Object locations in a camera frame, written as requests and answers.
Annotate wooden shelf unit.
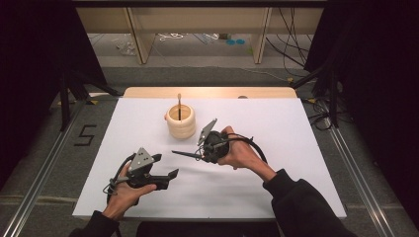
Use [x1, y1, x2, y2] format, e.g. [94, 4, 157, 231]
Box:
[76, 6, 325, 65]

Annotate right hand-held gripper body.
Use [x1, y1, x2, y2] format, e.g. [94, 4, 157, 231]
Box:
[197, 118, 230, 165]

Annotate person's right hand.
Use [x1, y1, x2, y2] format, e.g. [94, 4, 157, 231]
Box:
[216, 125, 278, 182]

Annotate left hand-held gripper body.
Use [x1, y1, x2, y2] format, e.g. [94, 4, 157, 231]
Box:
[115, 146, 171, 192]

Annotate left hand-held gripper cable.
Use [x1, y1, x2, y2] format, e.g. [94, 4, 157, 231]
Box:
[102, 152, 136, 205]

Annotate white foam board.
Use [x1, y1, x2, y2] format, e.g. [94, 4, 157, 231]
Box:
[72, 97, 348, 221]

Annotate cream ribbed brush holder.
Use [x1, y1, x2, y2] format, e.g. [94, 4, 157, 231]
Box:
[164, 104, 198, 140]

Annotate person's left hand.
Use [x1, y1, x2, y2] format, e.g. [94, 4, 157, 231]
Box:
[102, 162, 158, 221]

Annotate wooden table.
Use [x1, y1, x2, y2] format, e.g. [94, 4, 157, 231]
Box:
[123, 86, 298, 100]

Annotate aluminium floor rail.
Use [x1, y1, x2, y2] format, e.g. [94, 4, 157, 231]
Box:
[1, 102, 87, 237]
[327, 124, 394, 237]

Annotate black metal stand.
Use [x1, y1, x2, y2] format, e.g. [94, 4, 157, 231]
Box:
[291, 60, 340, 128]
[58, 65, 122, 132]

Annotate white cord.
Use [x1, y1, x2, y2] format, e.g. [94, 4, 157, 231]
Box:
[157, 32, 186, 42]

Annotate black floor cable bundle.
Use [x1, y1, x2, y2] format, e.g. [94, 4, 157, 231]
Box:
[307, 97, 334, 131]

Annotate hanging black cables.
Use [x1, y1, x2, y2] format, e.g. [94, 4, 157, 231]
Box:
[265, 7, 312, 78]

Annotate clear plastic bag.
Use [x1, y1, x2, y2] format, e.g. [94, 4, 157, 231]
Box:
[115, 39, 136, 56]

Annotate black curtain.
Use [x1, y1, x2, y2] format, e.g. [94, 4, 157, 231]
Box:
[0, 0, 108, 186]
[304, 0, 419, 228]

